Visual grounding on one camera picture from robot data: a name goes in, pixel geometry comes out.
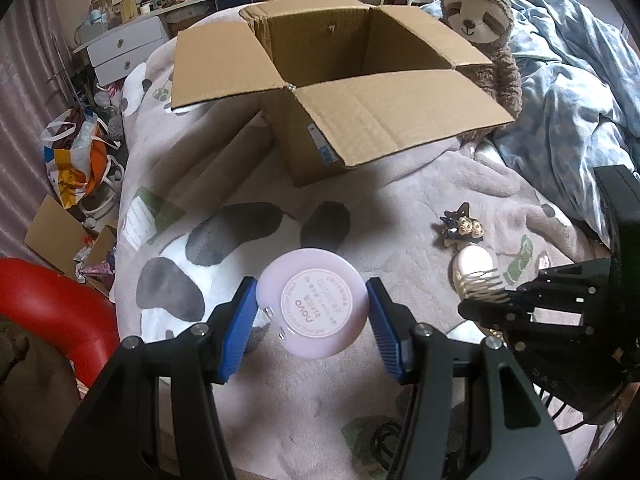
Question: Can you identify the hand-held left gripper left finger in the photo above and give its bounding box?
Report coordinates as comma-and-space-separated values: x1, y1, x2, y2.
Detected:
47, 276, 258, 480

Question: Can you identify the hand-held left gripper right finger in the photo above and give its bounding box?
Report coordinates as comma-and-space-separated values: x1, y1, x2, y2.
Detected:
365, 277, 576, 480

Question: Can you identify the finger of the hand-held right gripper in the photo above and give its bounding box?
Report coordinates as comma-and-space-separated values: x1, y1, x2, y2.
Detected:
457, 300, 606, 356
517, 258, 616, 311

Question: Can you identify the cream hair claw clip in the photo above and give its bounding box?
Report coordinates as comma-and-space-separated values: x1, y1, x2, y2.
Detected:
452, 267, 507, 341

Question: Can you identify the lilac round compact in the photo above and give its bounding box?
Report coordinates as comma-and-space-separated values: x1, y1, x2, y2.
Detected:
255, 246, 371, 359

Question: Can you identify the cardboard box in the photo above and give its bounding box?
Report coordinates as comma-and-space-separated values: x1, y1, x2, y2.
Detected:
170, 0, 516, 188

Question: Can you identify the pink grey printed blanket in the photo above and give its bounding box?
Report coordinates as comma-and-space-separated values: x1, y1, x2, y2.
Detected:
107, 5, 616, 480

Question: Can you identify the purple foil cone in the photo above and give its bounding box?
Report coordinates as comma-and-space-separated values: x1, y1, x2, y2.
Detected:
75, 247, 117, 286

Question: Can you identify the blue duvet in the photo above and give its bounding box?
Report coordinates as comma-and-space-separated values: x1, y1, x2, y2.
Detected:
420, 0, 640, 241

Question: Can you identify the red chair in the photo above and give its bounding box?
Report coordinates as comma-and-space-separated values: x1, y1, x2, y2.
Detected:
0, 257, 121, 388

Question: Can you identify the flat cardboard piece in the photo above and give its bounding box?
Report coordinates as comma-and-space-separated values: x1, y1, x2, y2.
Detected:
25, 194, 118, 296

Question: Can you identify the colourful shopping bag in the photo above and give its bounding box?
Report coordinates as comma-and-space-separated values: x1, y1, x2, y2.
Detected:
40, 107, 121, 211

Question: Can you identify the brown sloth plush toy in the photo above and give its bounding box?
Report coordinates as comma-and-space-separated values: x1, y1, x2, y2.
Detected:
440, 0, 523, 121

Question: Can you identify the grey drawer cabinet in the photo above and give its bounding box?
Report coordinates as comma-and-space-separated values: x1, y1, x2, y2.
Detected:
72, 14, 171, 88

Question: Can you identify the pink curtain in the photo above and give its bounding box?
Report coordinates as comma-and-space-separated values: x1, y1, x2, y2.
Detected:
0, 0, 76, 261

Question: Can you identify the black cable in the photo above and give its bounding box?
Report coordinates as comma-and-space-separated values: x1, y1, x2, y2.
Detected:
540, 390, 618, 436

